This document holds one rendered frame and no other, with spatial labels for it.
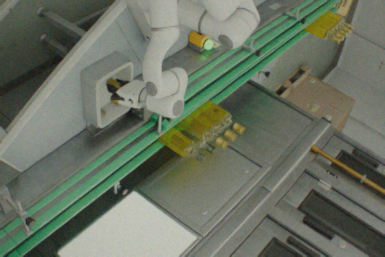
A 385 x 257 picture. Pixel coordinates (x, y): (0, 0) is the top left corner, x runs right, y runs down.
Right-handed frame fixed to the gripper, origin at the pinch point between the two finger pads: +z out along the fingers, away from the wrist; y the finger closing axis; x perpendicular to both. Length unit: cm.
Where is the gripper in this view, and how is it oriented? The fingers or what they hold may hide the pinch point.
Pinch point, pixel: (115, 86)
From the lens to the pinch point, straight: 157.6
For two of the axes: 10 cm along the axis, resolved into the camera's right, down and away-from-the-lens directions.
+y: 6.3, -4.8, 6.1
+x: -0.9, -8.3, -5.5
